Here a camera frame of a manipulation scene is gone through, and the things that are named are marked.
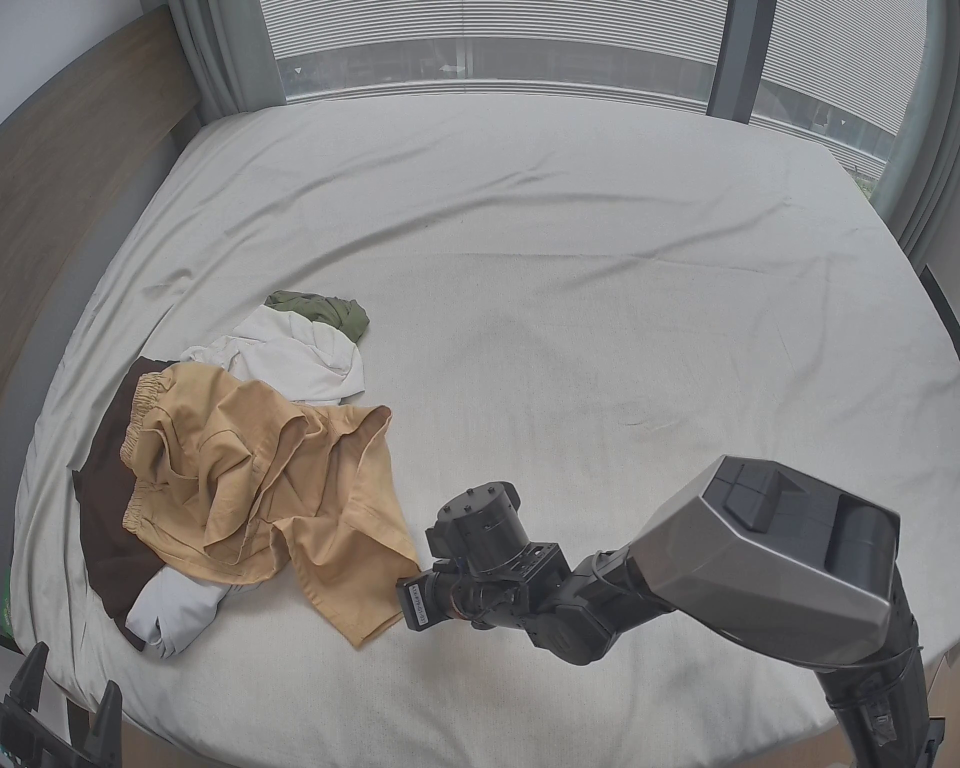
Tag white garment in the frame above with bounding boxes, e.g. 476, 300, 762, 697
180, 306, 366, 406

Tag grey curtain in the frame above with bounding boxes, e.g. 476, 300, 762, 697
166, 0, 290, 129
873, 0, 960, 271

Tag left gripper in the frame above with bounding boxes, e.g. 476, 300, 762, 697
0, 641, 124, 768

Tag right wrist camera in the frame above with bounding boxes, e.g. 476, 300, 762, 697
396, 573, 438, 633

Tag green garment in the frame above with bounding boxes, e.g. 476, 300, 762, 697
264, 290, 371, 346

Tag pale blue garment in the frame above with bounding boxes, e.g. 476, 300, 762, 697
125, 566, 260, 661

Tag dark brown garment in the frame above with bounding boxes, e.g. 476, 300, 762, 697
71, 356, 181, 652

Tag window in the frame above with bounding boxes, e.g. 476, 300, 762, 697
258, 0, 927, 177

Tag tan shorts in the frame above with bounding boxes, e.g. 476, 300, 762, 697
120, 360, 421, 650

